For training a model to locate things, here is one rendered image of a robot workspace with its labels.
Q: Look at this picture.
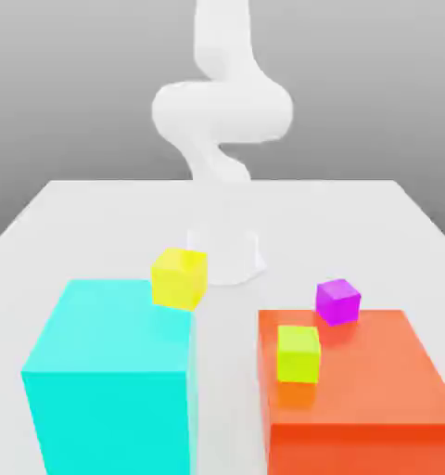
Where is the small yellow cube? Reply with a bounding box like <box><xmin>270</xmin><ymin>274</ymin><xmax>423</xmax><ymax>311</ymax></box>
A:
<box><xmin>150</xmin><ymin>247</ymin><xmax>209</xmax><ymax>312</ymax></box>

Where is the small magenta cube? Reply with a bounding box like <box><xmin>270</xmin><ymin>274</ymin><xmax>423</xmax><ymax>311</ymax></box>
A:
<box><xmin>315</xmin><ymin>278</ymin><xmax>362</xmax><ymax>327</ymax></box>

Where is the small lime cube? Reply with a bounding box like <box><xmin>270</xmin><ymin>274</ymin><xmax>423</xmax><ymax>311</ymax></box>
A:
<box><xmin>276</xmin><ymin>325</ymin><xmax>323</xmax><ymax>385</ymax></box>

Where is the large cyan box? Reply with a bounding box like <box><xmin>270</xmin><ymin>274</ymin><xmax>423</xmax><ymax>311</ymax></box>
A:
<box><xmin>20</xmin><ymin>278</ymin><xmax>198</xmax><ymax>475</ymax></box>

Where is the large orange box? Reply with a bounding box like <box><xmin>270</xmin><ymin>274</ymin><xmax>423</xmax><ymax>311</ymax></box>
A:
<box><xmin>257</xmin><ymin>309</ymin><xmax>445</xmax><ymax>475</ymax></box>

